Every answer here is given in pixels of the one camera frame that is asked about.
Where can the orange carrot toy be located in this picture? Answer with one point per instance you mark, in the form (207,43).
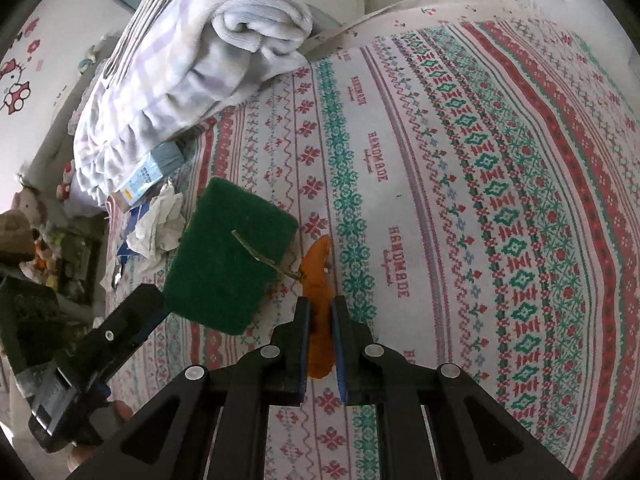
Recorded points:
(317,280)

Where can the blue cardboard box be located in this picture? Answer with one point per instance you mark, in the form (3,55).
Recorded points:
(145,175)

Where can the red white plush toy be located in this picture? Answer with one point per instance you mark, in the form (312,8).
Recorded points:
(66,180)

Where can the pink cartoon wall sticker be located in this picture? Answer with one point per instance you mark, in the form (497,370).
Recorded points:
(17,95)

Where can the dry brown twig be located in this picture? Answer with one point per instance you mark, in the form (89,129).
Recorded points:
(260,257)

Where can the person's left hand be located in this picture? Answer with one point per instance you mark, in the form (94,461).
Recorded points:
(122,411)

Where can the brown plush toy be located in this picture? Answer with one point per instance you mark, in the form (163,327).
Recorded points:
(15,235)

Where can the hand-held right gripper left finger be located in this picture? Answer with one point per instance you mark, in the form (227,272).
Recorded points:
(306,360)

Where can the green scouring pad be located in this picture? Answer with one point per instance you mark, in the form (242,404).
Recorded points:
(215,285)

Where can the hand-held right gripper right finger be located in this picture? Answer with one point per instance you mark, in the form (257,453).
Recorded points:
(340,360)

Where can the crumpled white tissue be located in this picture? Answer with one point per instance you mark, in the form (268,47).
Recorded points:
(155,225)

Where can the dark nightstand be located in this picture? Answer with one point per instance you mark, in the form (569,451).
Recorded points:
(80,270)

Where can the pile of small plush toys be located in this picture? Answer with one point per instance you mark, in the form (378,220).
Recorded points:
(47,257)

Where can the lilac plaid quilt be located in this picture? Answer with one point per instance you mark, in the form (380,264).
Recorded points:
(175,70)

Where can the dark cloth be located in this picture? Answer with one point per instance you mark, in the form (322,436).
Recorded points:
(30,320)

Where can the pink plush toy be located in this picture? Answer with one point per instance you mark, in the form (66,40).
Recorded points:
(27,201)

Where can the red green patterned blanket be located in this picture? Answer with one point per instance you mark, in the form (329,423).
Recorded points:
(450,210)

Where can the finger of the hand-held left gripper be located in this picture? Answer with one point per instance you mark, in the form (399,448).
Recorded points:
(135,317)

